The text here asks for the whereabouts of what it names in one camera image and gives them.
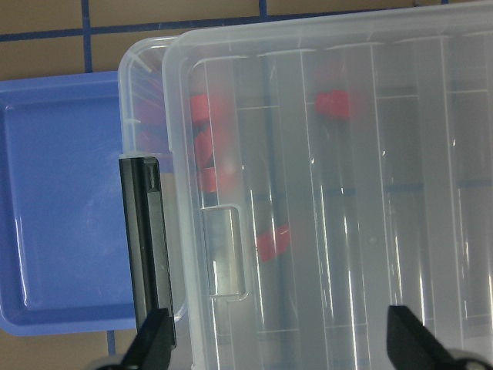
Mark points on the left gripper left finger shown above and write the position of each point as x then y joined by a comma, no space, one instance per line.
152,346

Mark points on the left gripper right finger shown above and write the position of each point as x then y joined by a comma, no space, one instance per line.
410,345

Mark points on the red block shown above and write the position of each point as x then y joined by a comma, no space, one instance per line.
217,179
272,243
334,104
207,143
204,107

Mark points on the clear plastic box lid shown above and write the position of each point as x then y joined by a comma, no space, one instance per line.
392,206

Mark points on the blue plastic tray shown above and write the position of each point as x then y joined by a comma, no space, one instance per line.
64,260

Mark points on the clear plastic storage box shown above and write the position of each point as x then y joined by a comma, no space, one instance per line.
145,132

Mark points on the black box latch handle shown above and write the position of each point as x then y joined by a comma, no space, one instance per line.
146,238

